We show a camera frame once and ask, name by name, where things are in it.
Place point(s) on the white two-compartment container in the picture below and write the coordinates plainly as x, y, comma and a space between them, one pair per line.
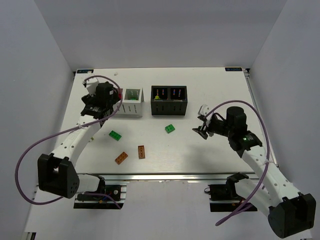
131, 107

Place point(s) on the black two-compartment container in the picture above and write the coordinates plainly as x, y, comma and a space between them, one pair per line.
173, 102

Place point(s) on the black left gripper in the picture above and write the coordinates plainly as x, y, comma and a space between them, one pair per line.
110, 110

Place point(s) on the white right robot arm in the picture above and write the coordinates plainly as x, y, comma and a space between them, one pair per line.
288, 211

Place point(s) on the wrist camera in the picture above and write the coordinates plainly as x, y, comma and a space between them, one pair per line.
203, 111
91, 85

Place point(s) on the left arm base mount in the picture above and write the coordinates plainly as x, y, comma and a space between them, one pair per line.
96, 193

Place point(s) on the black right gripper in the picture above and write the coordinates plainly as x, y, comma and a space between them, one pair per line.
208, 129

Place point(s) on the blue label sticker right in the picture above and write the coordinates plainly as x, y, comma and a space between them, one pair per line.
233, 69

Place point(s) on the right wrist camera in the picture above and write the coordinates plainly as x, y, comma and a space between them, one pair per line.
203, 111

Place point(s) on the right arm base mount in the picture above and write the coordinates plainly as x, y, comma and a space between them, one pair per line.
221, 198

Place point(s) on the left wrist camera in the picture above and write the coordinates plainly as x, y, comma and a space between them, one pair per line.
91, 85

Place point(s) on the orange lego brick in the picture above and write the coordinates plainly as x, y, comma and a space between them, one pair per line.
121, 158

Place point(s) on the green lego in white container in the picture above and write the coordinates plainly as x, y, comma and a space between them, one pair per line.
133, 95

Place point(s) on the brown lego brick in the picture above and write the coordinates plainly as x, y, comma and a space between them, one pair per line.
141, 152

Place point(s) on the blue label sticker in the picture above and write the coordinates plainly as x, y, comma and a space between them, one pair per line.
84, 71
233, 69

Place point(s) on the blue label sticker left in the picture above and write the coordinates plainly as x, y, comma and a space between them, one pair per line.
84, 71

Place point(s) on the red arch lego brick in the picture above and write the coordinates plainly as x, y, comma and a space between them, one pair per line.
120, 93

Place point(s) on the green flat lego left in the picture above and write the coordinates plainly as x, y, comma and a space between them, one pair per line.
116, 136

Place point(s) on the green square lego brick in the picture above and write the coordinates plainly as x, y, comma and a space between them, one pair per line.
169, 128

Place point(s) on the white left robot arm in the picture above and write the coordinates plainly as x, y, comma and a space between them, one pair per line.
56, 171

